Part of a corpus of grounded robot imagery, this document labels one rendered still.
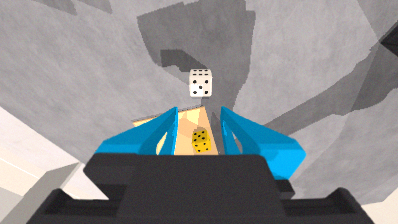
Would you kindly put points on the white die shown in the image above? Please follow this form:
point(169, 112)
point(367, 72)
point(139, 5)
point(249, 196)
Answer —
point(200, 82)

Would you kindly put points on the yellow die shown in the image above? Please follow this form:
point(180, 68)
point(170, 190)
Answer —
point(201, 141)

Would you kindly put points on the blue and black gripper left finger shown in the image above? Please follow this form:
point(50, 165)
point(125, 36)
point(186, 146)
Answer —
point(143, 139)

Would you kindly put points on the peach flat mat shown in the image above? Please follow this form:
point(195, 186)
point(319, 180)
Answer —
point(190, 121)

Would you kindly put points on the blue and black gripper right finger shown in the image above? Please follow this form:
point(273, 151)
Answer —
point(282, 153)

